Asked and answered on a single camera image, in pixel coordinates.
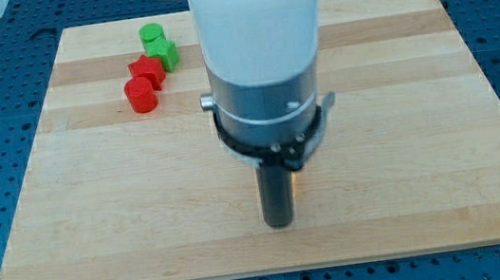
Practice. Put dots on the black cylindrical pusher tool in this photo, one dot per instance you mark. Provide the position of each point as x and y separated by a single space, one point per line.
276 195

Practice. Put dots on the green cylinder block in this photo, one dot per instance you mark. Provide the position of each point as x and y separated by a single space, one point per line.
150 33

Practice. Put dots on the green star block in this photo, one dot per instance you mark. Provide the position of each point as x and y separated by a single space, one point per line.
166 51

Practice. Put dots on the red star block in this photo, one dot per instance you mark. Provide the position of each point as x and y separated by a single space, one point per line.
150 68

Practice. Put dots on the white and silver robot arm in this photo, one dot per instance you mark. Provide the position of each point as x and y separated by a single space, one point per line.
260 57

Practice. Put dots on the wooden board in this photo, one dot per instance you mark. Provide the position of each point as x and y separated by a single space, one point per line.
410 161

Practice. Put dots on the red cylinder block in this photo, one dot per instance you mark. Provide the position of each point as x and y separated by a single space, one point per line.
141 95

